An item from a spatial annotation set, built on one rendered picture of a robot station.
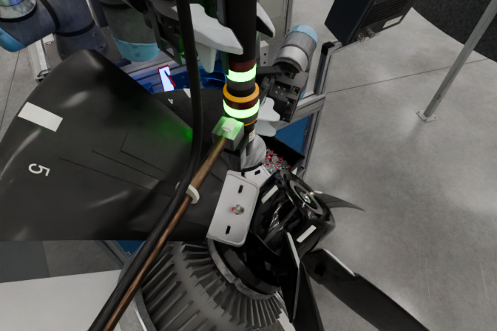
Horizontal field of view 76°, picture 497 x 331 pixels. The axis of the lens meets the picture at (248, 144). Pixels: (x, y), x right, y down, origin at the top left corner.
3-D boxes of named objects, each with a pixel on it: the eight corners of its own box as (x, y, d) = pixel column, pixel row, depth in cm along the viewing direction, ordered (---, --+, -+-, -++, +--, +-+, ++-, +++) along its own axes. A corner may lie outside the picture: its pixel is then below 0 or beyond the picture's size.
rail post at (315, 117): (292, 210, 181) (313, 112, 120) (288, 205, 183) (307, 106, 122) (297, 207, 182) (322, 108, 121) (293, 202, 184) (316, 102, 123)
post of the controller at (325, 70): (317, 95, 114) (328, 48, 99) (312, 91, 116) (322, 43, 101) (324, 92, 115) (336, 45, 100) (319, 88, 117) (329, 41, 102)
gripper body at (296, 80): (296, 101, 62) (311, 65, 69) (255, 87, 63) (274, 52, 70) (288, 126, 68) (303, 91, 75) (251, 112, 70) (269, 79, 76)
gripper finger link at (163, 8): (220, 31, 33) (183, -2, 37) (218, 15, 31) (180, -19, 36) (178, 46, 31) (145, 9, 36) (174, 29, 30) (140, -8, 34)
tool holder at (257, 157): (249, 190, 44) (250, 145, 36) (204, 173, 45) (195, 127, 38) (273, 143, 49) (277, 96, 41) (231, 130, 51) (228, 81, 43)
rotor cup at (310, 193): (297, 286, 52) (356, 235, 49) (248, 302, 40) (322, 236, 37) (250, 216, 60) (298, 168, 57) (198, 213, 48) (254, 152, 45)
